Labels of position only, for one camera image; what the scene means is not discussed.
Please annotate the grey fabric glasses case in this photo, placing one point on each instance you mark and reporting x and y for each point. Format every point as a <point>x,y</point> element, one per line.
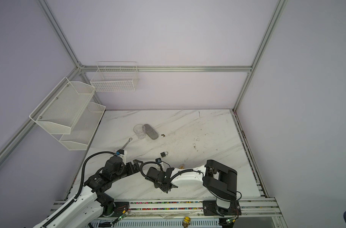
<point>151,132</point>

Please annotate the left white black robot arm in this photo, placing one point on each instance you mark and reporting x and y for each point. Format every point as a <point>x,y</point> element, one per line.
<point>87,193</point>

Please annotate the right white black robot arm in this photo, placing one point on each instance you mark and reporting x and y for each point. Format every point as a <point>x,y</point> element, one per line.
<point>218,179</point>

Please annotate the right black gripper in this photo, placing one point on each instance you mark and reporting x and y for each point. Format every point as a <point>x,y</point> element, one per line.
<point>166,180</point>

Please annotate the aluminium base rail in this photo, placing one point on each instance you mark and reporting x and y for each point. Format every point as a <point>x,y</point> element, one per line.
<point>180,208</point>

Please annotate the white two-tier mesh shelf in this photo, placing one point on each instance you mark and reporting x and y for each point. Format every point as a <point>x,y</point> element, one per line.
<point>69,114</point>

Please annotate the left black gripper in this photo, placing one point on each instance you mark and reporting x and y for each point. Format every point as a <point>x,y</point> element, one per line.
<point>136,166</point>

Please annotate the silver wrench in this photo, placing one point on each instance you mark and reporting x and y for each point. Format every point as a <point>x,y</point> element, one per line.
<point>124,146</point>

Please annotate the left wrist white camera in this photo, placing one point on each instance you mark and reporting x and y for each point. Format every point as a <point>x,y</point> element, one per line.
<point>121,153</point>

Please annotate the clear plastic cup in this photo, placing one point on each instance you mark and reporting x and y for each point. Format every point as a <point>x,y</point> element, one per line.
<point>140,131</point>

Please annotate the black padlock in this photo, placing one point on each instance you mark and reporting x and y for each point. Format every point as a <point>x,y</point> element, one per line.
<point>164,154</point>

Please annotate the white wire basket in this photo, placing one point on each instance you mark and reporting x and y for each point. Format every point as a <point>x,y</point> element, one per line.
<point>115,76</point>

